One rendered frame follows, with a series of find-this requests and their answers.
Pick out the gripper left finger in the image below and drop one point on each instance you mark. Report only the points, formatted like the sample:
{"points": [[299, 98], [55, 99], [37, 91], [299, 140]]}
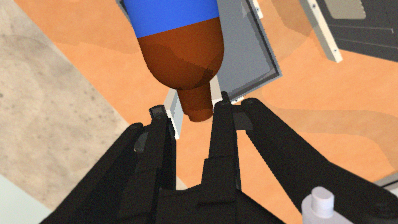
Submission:
{"points": [[109, 193]]}

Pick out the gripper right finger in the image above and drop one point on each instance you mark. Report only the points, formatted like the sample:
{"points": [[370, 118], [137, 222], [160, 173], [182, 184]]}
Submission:
{"points": [[329, 194]]}

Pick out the brown and blue bottle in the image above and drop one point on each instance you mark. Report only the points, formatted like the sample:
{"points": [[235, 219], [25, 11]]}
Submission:
{"points": [[183, 48]]}

